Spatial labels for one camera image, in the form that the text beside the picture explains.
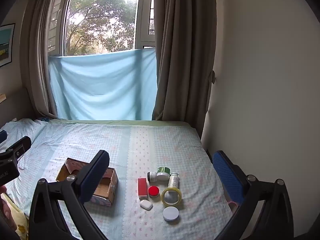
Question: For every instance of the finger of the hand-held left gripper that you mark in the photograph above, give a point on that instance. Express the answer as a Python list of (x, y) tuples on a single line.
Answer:
[(3, 136), (21, 145)]

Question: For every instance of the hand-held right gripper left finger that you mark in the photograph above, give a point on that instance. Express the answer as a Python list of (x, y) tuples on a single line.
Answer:
[(96, 177)]

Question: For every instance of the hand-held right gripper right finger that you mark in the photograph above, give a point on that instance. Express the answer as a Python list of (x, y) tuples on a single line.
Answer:
[(226, 177)]

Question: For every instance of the cardboard box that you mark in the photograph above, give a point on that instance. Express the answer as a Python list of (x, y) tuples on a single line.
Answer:
[(110, 182)]

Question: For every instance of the white earbuds case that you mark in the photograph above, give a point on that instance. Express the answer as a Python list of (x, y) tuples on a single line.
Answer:
[(146, 204)]

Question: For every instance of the green label white jar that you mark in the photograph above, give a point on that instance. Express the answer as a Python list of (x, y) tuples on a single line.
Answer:
[(163, 173)]

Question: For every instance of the person's left hand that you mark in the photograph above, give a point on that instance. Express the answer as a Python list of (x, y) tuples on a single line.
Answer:
[(6, 213)]

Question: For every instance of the light blue pillow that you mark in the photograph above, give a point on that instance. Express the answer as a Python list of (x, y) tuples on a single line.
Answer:
[(20, 127)]

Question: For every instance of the checked floral bed sheet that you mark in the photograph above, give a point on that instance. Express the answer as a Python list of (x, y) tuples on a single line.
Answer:
[(100, 140)]

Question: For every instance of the red rectangular box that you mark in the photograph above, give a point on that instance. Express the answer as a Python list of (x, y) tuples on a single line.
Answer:
[(143, 188)]

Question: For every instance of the white bottle green cap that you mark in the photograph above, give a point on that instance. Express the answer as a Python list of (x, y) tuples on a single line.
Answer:
[(173, 180)]

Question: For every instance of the small dark bottle white cap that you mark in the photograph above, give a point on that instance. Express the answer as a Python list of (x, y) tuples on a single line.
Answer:
[(151, 176)]

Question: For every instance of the yellow floral cloth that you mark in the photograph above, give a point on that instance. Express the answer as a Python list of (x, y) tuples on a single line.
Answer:
[(21, 226)]

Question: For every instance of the red lid round jar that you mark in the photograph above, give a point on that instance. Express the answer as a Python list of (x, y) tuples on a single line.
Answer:
[(153, 191)]

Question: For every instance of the clear tape roll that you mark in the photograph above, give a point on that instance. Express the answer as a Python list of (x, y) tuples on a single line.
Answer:
[(163, 197)]

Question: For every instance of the white lid round jar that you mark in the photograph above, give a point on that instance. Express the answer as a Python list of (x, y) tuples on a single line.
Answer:
[(171, 213)]

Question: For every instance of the grey-brown curtain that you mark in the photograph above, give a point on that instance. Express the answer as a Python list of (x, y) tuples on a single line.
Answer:
[(37, 55), (180, 55)]

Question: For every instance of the light blue hanging cloth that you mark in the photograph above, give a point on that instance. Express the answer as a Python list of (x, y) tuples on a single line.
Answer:
[(105, 85)]

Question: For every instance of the framed wall picture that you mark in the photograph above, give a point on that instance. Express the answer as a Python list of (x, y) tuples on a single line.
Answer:
[(5, 45)]

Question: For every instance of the white frame window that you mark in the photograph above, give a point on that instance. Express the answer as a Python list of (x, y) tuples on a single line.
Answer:
[(100, 17)]

